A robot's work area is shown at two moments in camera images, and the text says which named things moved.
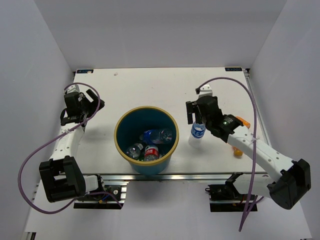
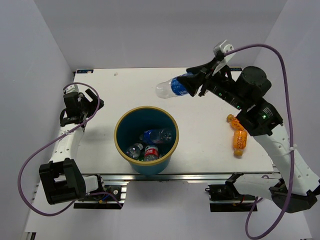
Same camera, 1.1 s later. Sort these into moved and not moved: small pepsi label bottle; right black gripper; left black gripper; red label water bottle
Moved: right black gripper
Not moved: left black gripper; small pepsi label bottle; red label water bottle
